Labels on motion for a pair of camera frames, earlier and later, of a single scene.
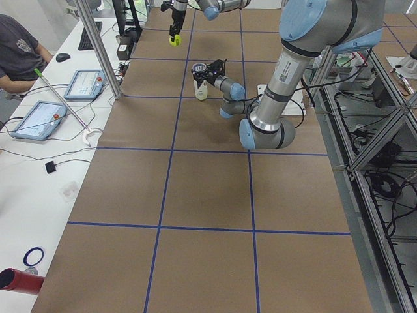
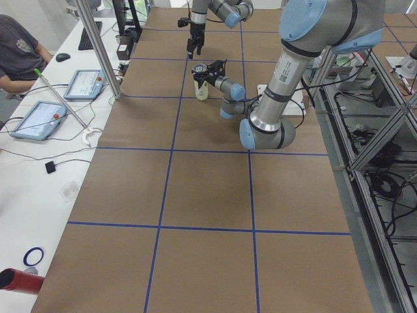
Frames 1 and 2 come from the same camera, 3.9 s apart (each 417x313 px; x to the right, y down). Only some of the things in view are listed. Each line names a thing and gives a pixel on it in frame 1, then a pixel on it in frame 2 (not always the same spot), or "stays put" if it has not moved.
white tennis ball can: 201,93 stays put
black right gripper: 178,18 -> 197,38
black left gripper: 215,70 stays put
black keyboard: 85,43 stays put
